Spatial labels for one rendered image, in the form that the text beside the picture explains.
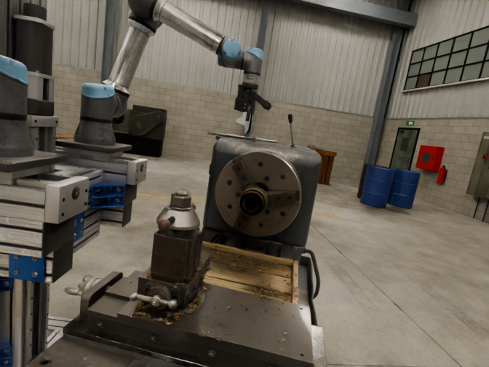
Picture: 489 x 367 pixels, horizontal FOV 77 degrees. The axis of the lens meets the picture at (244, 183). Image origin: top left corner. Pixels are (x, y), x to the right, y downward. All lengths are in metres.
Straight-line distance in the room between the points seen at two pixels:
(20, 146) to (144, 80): 10.52
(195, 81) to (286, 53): 3.33
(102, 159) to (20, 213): 0.51
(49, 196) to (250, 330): 0.54
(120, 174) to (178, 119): 9.89
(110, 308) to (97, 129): 0.83
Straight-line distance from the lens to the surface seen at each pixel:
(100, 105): 1.32
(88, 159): 1.33
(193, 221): 0.56
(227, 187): 1.13
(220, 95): 11.18
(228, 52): 1.27
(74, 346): 0.66
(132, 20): 1.48
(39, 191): 0.84
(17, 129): 0.91
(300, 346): 0.59
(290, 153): 1.26
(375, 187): 7.49
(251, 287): 0.90
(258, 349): 0.56
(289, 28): 12.00
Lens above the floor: 1.31
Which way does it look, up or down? 10 degrees down
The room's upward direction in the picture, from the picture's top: 9 degrees clockwise
